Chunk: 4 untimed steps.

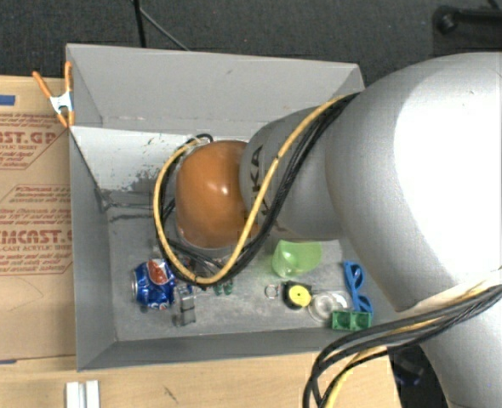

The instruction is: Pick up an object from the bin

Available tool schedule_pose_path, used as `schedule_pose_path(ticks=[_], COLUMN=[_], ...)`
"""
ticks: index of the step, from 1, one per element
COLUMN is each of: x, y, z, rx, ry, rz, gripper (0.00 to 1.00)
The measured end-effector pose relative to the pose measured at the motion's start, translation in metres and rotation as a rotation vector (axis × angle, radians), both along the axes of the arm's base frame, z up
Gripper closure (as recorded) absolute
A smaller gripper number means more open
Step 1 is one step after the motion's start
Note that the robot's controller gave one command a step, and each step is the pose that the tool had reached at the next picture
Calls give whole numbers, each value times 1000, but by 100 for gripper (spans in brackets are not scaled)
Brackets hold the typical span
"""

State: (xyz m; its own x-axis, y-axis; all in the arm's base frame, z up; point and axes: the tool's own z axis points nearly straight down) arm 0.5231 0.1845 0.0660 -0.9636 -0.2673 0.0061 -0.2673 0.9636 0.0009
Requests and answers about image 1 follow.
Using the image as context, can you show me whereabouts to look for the clear glass dish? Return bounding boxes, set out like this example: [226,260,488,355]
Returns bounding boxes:
[307,291,351,325]

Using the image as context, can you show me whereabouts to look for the green toy brick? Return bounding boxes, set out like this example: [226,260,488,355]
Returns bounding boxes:
[331,309,373,332]

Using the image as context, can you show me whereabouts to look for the clear green plastic cup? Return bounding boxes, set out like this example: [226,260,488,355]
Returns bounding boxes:
[271,239,323,280]

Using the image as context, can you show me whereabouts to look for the blue sunglasses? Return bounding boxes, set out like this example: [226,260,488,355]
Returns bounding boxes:
[342,260,374,315]

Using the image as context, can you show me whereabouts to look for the grey metal bin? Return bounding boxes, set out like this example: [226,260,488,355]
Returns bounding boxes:
[65,42,400,372]

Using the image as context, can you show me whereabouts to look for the brown cardboard board red print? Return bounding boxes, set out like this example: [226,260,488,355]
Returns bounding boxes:
[0,72,78,367]

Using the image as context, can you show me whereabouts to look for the crushed blue soda can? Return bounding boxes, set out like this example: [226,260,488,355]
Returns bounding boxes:
[130,258,179,313]

